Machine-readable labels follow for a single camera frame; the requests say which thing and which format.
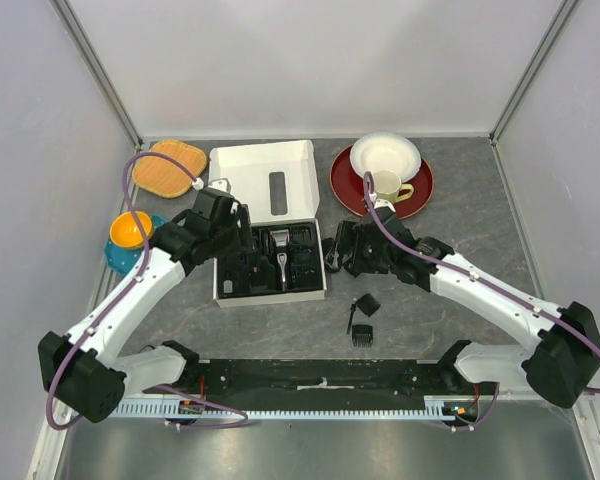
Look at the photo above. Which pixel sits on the teal dotted plate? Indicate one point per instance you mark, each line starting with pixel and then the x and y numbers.
pixel 121 260

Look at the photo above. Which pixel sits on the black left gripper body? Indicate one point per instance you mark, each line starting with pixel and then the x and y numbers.
pixel 229 238

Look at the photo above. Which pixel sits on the silver black hair clipper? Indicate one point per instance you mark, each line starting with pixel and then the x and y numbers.
pixel 281 239

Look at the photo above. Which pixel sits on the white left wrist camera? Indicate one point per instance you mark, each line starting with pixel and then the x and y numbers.
pixel 221 184

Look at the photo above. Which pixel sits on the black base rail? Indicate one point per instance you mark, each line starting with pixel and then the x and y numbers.
pixel 322 384

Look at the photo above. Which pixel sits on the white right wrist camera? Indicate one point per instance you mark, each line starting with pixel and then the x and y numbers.
pixel 382 203

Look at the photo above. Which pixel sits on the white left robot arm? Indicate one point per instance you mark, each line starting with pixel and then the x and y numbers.
pixel 84 368

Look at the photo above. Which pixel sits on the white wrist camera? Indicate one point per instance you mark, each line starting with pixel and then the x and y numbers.
pixel 221 184
pixel 382 203

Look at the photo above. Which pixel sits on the black plastic insert tray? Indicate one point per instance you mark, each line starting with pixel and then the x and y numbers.
pixel 247 276

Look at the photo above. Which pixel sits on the white ceramic bowl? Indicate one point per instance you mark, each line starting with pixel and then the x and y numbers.
pixel 385 151

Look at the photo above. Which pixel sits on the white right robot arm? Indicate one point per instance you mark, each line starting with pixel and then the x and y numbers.
pixel 556 352

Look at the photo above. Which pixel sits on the woven orange tray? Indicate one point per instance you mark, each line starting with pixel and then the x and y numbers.
pixel 165 179

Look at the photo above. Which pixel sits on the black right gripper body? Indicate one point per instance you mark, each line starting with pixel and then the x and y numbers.
pixel 365 258

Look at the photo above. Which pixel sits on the black cleaning brush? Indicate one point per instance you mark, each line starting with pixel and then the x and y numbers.
pixel 352 310

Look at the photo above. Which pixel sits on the light green mug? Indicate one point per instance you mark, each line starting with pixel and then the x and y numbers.
pixel 388 185

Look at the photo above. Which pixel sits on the black guard comb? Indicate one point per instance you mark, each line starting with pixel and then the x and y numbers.
pixel 367 304
pixel 362 335
pixel 331 256

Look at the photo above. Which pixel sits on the light blue cable duct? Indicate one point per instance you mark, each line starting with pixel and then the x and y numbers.
pixel 174 408

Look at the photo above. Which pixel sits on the white cardboard box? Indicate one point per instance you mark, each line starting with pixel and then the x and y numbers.
pixel 277 181

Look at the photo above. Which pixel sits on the orange small bowl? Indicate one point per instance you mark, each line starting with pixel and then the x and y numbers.
pixel 125 233

